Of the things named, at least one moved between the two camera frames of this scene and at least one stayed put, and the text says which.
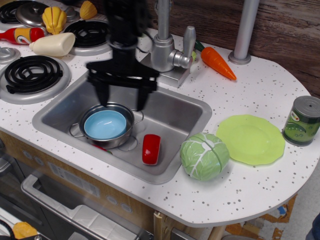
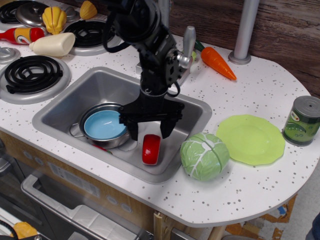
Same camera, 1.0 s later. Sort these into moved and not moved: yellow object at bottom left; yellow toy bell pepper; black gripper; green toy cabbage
Moved: black gripper
Not moved: green toy cabbage; yellow toy bell pepper; yellow object at bottom left
